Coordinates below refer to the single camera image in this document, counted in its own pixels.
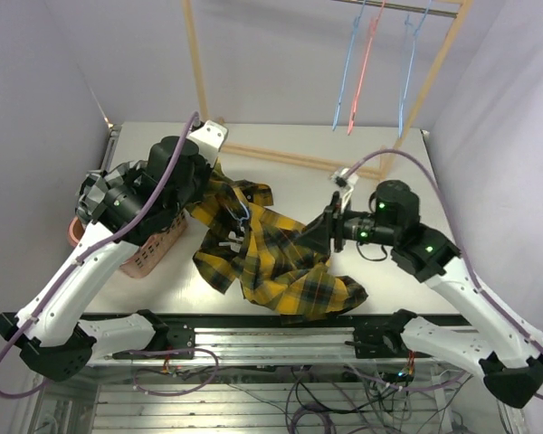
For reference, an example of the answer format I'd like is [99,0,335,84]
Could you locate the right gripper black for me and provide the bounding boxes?
[293,192,397,257]

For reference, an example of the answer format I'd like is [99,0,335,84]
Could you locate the blue hanger of yellow shirt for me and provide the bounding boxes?
[225,202,251,232]

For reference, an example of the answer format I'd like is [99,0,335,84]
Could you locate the yellow plaid shirt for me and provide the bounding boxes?
[186,167,368,324]

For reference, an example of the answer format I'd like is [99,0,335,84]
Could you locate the blue hanger of checkered shirt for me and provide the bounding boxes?
[331,1,366,131]

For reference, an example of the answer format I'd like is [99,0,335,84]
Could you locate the black white checkered shirt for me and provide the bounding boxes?
[75,160,147,226]

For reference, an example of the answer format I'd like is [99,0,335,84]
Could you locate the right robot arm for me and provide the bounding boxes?
[296,180,543,409]

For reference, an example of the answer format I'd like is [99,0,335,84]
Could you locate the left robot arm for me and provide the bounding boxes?
[0,127,226,382]

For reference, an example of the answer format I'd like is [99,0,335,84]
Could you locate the pink laundry basket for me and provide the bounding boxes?
[67,212,187,278]

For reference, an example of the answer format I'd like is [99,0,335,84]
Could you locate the wooden clothes rack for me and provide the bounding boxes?
[173,1,473,171]

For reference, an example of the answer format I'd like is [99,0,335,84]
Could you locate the metal rack rod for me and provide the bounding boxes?
[335,0,458,19]

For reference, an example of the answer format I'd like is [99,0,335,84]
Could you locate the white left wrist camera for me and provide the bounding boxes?
[187,120,228,168]

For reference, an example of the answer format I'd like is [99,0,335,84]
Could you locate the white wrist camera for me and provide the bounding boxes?
[187,120,228,168]
[329,167,358,211]

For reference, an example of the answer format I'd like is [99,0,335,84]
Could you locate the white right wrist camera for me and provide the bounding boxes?
[329,167,358,211]

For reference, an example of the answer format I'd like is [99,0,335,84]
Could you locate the aluminium frame base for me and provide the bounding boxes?
[22,316,528,433]

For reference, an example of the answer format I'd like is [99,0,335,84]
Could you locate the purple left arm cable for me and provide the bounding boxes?
[0,110,203,400]

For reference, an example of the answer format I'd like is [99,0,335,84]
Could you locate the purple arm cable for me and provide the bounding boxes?
[0,110,203,400]
[343,148,543,403]

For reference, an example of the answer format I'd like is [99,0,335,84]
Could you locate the pink wire hanger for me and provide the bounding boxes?
[347,1,386,136]

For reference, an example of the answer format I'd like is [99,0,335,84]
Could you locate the blue wire hanger empty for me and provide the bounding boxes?
[397,1,432,138]

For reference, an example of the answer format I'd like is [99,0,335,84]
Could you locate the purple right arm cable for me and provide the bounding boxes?
[343,148,543,403]

